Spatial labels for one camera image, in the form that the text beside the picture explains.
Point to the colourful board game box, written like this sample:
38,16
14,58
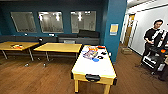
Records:
90,55

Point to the black sofa back cushion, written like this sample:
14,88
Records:
88,33

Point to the white paper sign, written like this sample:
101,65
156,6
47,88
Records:
69,41

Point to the flat red box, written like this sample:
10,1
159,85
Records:
101,47

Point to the yellow air hockey table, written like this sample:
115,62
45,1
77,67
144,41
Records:
93,68

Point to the interior glass window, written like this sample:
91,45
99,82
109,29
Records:
23,22
50,22
83,22

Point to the long yellow wooden table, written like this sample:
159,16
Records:
30,44
58,47

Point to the brown cardboard box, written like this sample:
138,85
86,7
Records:
126,50

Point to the brown wooden door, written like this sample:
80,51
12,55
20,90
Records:
128,30

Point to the dark grey low sofa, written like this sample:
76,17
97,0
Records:
20,38

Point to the small orange toy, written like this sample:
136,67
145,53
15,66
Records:
16,46

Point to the person in black top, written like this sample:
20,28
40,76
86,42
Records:
151,35

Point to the grey wall sofa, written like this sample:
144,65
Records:
86,41

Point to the pale yellow wall sign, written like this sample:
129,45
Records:
114,29

